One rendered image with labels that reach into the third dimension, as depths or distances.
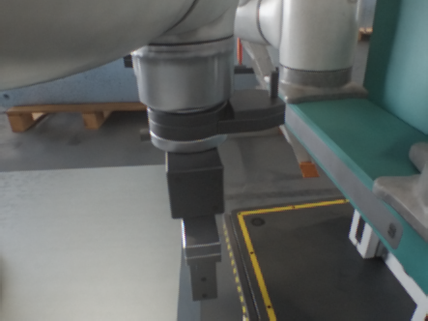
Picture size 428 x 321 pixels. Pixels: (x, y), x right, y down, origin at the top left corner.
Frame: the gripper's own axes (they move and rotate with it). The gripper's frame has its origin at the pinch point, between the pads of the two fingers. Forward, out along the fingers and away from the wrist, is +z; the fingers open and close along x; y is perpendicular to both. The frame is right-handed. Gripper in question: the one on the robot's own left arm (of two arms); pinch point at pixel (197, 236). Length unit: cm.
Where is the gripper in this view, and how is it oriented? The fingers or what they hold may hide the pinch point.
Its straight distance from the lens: 40.0
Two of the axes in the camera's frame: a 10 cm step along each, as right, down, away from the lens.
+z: 0.3, 8.8, 4.7
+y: -9.9, 0.9, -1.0
